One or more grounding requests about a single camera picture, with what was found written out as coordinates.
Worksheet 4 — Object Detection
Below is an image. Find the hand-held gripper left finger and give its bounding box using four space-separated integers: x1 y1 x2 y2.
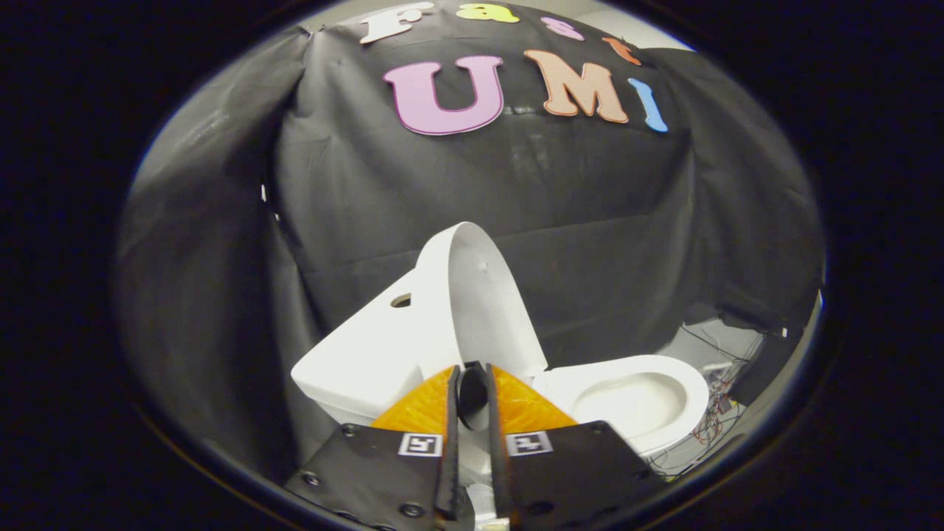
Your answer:
284 364 462 531

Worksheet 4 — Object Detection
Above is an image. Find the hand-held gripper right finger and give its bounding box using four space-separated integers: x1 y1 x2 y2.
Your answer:
483 361 668 531

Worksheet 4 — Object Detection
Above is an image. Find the white toilet lid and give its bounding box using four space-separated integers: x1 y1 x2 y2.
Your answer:
412 221 550 432

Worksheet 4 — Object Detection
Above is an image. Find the white toilet tank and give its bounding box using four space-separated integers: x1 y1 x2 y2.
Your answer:
291 268 443 428

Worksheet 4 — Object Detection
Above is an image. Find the white toilet bowl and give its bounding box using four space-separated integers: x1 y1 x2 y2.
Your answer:
531 354 711 459

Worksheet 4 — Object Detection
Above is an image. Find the black backdrop cloth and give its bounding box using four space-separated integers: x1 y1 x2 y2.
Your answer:
114 2 825 489

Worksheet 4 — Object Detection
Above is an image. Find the tangle of red wires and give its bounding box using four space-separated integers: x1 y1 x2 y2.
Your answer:
692 395 740 447

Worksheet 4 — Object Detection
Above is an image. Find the tangle of black cables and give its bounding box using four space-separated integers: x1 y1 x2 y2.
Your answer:
648 323 771 480

